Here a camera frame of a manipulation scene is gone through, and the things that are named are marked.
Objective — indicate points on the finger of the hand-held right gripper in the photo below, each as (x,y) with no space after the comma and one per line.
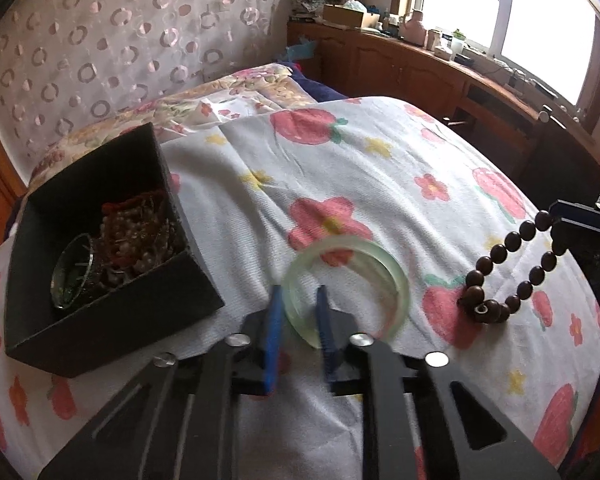
(580,216)

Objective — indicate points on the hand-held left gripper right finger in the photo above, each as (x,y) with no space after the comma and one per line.
(327,340)

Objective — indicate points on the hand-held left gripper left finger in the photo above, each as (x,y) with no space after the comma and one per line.
(272,340)

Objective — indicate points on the pale green jade bangle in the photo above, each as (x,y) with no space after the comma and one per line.
(347,245)

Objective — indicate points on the black jewelry box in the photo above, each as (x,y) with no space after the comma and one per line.
(105,330)

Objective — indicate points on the wooden chair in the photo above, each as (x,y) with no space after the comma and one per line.
(500,130)

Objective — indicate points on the small black case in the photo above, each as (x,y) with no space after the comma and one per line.
(463,58)

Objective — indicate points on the green capped bottle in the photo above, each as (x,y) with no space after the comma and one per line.
(458,42)

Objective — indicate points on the window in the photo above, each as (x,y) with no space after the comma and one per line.
(505,10)

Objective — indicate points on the brown wooden cabinet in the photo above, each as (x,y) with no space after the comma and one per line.
(395,70)

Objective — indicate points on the dark blue blanket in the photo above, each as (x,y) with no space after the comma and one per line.
(325,91)

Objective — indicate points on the pink bottle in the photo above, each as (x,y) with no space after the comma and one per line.
(414,30)

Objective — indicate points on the rose print quilt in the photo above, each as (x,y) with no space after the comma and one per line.
(260,85)

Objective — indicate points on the blue bag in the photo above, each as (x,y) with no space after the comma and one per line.
(301,51)

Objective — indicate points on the cardboard box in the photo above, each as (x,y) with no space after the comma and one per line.
(347,17)

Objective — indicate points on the white plastic bag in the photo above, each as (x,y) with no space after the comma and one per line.
(355,5)

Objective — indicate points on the pile of patterned bags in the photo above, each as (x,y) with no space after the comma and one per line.
(310,2)

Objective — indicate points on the circle patterned wall curtain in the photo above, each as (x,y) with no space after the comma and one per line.
(130,35)

